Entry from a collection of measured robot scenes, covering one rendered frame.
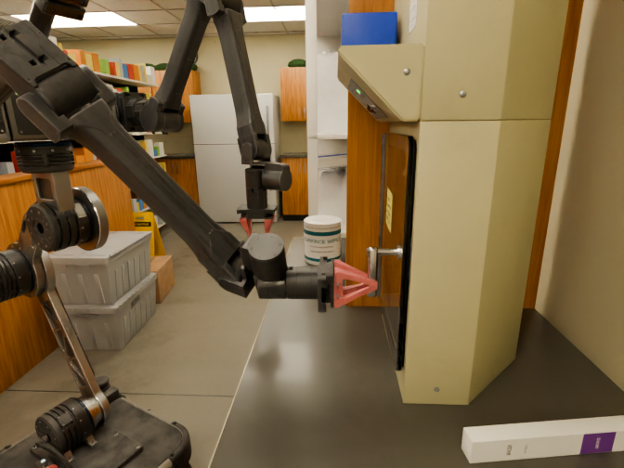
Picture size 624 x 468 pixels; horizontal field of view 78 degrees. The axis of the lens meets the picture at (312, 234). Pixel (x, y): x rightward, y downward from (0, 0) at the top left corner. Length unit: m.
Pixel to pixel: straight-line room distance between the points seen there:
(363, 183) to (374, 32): 0.34
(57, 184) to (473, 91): 1.08
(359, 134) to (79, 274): 2.16
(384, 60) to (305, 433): 0.57
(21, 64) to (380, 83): 0.48
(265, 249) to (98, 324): 2.31
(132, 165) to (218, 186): 5.13
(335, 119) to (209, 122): 3.88
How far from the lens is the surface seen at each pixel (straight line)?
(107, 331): 2.85
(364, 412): 0.72
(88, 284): 2.76
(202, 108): 5.74
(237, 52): 1.09
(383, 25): 0.80
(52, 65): 0.69
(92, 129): 0.66
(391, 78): 0.58
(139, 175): 0.65
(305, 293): 0.66
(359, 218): 0.97
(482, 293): 0.67
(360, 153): 0.95
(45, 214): 1.29
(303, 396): 0.75
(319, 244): 1.30
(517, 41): 0.64
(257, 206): 1.05
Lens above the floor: 1.41
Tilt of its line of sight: 16 degrees down
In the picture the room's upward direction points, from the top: 1 degrees counter-clockwise
